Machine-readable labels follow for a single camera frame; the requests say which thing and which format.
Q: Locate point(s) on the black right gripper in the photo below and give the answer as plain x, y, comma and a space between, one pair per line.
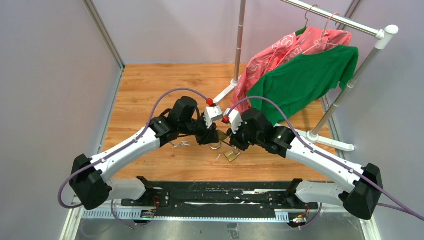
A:
233, 138

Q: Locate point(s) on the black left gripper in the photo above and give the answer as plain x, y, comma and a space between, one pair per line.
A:
210, 136

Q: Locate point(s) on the small brass padlock with key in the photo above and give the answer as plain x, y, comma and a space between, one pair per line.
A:
222, 136

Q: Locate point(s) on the large brass padlock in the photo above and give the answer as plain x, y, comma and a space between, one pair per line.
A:
232, 154

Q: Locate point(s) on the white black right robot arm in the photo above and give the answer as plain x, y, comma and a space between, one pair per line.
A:
354, 187

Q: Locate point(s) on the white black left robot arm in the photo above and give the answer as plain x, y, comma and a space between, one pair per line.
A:
92, 177

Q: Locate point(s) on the small loose key bunch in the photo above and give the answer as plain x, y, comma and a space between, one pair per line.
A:
182, 144

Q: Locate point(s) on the green t-shirt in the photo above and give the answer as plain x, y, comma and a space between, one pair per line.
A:
286, 90

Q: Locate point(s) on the pink printed shirt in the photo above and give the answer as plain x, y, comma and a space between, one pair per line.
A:
311, 40

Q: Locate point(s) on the metal clothes rack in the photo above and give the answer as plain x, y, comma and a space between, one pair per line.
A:
382, 36

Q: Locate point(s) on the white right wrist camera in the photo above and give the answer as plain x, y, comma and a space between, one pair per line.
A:
235, 119

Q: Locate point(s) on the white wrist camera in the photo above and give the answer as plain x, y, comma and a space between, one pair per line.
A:
212, 114
235, 119

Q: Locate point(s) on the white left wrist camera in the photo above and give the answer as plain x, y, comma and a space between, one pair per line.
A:
212, 114

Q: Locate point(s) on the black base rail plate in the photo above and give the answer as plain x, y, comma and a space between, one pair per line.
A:
219, 199

